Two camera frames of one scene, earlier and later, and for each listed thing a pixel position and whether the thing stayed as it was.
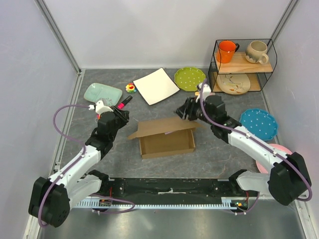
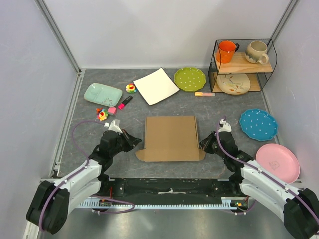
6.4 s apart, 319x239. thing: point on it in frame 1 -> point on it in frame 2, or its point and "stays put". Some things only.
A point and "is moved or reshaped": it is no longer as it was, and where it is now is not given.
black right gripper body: x=212 y=117 -> x=222 y=155
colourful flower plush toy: x=130 y=88 stays put
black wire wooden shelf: x=258 y=74 stays put
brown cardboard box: x=165 y=136 is moved or reshaped
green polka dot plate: x=188 y=78 stays put
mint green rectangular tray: x=94 y=92 stays put
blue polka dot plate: x=259 y=122 stays put
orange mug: x=226 y=49 stays put
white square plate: x=156 y=86 stays put
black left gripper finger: x=123 y=114 -> x=129 y=142
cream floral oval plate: x=234 y=84 stays put
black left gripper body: x=119 y=123 -> x=118 y=148
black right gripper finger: x=191 y=110 -> x=210 y=143
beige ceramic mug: x=255 y=51 stays put
